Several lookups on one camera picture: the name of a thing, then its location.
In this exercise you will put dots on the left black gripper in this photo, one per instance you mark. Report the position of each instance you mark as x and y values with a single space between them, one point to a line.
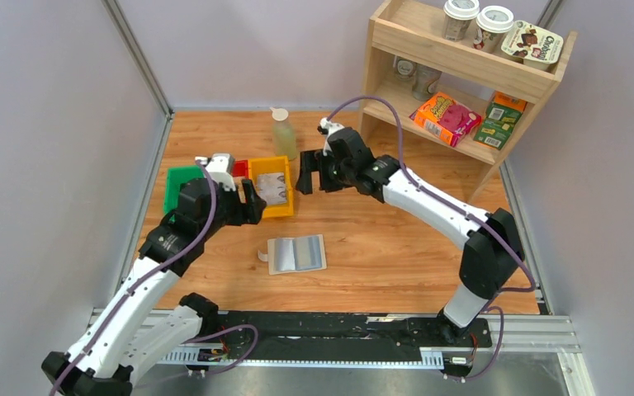
249 213

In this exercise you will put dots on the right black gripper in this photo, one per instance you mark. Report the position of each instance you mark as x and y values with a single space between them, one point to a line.
311 162

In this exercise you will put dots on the white credit card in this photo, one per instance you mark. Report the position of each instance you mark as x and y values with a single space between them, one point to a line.
267 180

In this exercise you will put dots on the beige card holder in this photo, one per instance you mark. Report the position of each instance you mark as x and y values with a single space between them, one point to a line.
294 255

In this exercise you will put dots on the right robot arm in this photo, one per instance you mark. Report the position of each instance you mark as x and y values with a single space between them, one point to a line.
489 242

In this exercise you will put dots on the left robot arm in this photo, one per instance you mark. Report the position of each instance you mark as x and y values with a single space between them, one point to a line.
142 295

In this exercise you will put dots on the silver cards in yellow bin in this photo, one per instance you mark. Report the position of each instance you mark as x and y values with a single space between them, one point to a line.
274 195

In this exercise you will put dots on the red plastic bin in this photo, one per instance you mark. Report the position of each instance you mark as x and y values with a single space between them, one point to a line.
241 169

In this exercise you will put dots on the green soap bottle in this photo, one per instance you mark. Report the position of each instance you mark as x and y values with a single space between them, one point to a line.
283 134

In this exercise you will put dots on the yellow plastic bin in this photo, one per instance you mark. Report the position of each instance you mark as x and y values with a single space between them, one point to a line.
270 165

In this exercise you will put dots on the green plastic bin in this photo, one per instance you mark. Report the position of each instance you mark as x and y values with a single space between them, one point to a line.
176 178

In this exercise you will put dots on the left glass jar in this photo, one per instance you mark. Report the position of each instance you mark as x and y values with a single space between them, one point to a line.
404 69

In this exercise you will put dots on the glass jar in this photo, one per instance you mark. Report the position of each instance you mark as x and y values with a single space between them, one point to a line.
425 82
404 69

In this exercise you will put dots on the orange pink snack box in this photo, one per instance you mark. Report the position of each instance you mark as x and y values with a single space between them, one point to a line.
446 118

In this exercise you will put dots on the right glass jar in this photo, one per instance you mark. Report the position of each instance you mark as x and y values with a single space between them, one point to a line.
425 82

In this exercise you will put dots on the wooden shelf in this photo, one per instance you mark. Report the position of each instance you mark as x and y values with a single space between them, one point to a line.
412 30

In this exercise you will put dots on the green orange juice box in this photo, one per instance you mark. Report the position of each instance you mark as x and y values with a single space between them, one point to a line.
501 116

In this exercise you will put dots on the left paper coffee cup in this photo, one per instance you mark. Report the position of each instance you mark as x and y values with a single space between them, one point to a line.
458 16

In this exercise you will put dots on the paper coffee cup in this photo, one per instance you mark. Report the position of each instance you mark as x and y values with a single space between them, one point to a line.
458 16
492 24

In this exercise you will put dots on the right paper coffee cup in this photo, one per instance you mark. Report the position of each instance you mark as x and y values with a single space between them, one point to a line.
492 24

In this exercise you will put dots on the Chobani yogurt cup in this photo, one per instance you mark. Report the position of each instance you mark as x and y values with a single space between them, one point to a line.
534 46

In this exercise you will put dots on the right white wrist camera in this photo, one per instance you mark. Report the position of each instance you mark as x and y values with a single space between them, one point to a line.
327 127

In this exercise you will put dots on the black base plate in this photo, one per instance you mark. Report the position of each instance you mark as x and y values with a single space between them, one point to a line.
339 337

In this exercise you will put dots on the aluminium frame rail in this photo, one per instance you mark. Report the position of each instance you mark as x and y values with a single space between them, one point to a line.
514 333

